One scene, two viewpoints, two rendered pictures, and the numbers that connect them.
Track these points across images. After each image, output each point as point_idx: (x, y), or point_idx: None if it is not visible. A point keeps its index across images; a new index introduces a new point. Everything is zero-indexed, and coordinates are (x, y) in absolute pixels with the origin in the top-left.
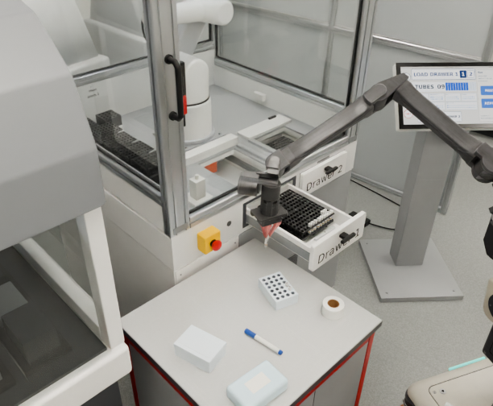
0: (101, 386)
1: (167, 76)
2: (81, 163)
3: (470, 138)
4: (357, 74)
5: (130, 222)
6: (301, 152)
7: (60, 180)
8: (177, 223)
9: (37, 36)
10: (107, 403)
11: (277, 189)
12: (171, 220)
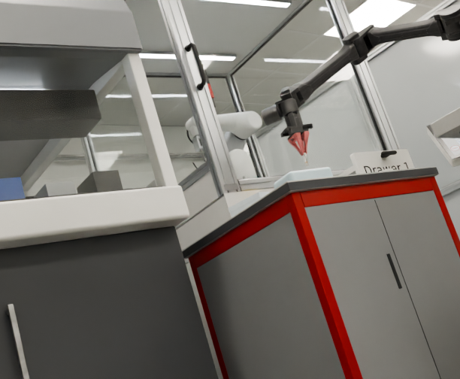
0: (160, 210)
1: (189, 59)
2: (122, 16)
3: (431, 19)
4: (374, 109)
5: (195, 235)
6: (306, 81)
7: (110, 19)
8: (226, 180)
9: None
10: (176, 277)
11: (292, 101)
12: (220, 175)
